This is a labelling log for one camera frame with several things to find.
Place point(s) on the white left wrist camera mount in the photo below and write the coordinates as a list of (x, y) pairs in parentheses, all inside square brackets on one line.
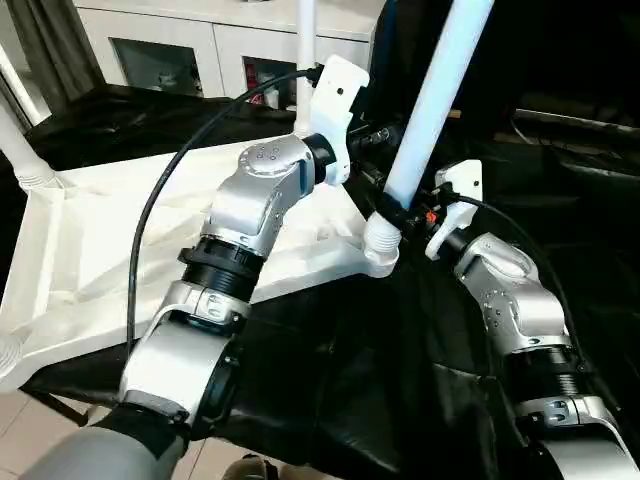
[(332, 100)]

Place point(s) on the white glass-door cabinet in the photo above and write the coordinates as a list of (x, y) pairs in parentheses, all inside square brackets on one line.
[(200, 30)]

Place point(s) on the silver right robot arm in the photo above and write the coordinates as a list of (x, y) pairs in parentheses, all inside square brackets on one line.
[(520, 300)]

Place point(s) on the dark metal rail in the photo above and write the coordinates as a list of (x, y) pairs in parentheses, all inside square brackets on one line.
[(575, 120)]

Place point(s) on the black work mat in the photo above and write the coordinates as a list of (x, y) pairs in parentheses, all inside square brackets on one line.
[(375, 350)]

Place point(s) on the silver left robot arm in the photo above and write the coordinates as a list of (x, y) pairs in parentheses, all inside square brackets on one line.
[(240, 210)]

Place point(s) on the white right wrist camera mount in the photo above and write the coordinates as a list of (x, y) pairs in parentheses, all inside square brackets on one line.
[(460, 190)]

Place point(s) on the white window frame bar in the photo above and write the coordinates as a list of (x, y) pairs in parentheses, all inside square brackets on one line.
[(20, 90)]

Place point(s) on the red package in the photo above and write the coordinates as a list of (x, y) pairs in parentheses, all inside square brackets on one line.
[(251, 77)]

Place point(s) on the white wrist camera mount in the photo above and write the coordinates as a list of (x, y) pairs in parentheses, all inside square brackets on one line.
[(332, 100), (460, 190)]

